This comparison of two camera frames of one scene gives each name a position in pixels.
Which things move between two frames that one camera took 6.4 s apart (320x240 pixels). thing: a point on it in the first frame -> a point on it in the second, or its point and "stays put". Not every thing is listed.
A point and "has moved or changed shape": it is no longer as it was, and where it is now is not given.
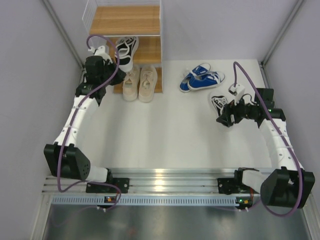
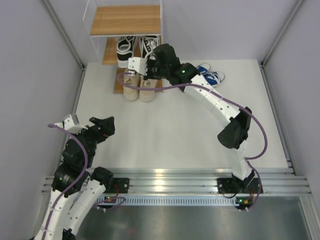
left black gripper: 119,76 -> 107,128
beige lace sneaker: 147,82 stays put
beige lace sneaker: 130,85 stays put
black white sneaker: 217,101 has moved or changed shape
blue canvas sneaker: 207,80 stays put
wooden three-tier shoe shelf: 133,31 stays put
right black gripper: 230,109 -> 149,63
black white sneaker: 127,47 has moved or changed shape
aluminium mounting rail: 150,182 stays put
